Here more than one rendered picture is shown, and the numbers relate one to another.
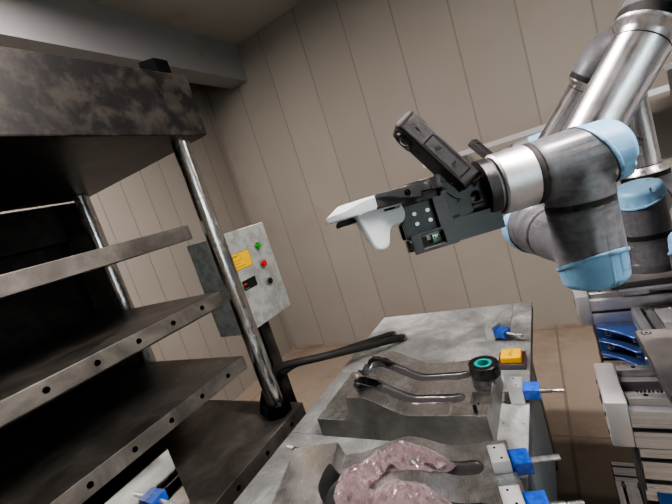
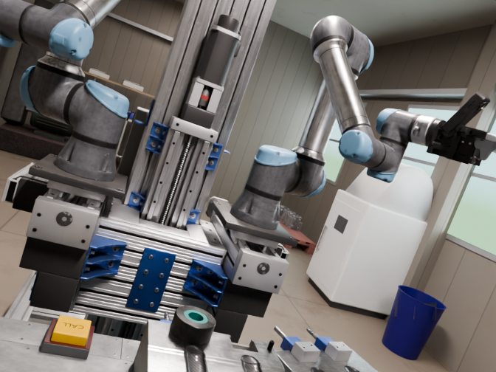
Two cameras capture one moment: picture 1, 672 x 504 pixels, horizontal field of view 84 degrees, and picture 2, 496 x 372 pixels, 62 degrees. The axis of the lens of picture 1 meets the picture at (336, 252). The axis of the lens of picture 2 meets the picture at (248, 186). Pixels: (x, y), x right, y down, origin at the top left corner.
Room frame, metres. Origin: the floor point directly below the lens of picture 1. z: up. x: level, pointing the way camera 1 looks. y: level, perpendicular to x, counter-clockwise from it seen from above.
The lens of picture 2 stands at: (1.49, 0.20, 1.28)
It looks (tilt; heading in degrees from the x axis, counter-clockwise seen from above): 7 degrees down; 222
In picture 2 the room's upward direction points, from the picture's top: 20 degrees clockwise
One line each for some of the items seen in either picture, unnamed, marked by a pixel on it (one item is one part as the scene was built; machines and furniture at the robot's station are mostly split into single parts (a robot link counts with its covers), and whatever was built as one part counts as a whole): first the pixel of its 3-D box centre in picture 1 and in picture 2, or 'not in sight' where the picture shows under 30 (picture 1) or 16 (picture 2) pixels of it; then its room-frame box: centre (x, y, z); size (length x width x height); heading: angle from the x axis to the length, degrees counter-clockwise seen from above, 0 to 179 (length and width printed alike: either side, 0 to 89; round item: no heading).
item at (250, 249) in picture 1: (282, 388); not in sight; (1.58, 0.42, 0.73); 0.30 x 0.22 x 1.47; 149
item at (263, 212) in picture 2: not in sight; (258, 204); (0.55, -0.57, 1.09); 0.15 x 0.15 x 0.10
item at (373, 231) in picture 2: not in sight; (373, 232); (-2.45, -1.52, 0.75); 0.79 x 0.68 x 1.50; 151
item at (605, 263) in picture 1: (579, 239); (383, 159); (0.46, -0.30, 1.34); 0.11 x 0.08 x 0.11; 175
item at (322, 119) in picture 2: not in sight; (323, 114); (0.42, -0.56, 1.41); 0.15 x 0.12 x 0.55; 175
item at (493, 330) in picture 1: (504, 332); not in sight; (1.27, -0.50, 0.83); 0.13 x 0.05 x 0.05; 32
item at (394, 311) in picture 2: not in sight; (412, 322); (-2.07, -0.75, 0.26); 0.44 x 0.40 x 0.53; 60
